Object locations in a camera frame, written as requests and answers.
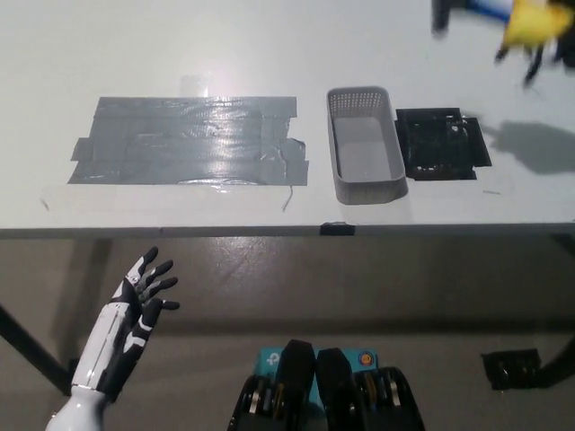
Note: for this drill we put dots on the hammer with yellow sponge grip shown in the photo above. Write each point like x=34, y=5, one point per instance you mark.
x=534, y=22

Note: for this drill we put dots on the black table clamp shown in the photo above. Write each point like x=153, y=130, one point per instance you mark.
x=337, y=229

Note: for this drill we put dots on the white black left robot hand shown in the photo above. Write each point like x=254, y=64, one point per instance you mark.
x=123, y=332

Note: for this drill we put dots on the grey perforated plastic basket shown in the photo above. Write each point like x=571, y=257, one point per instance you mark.
x=366, y=152

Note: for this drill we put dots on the grey duct tape patch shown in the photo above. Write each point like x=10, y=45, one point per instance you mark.
x=179, y=143

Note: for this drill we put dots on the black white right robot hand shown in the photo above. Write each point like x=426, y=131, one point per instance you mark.
x=559, y=49

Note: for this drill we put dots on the long clear tape strip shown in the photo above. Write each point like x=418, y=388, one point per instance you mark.
x=157, y=196

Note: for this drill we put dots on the black table leg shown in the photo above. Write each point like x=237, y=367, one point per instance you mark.
x=31, y=350
x=559, y=366

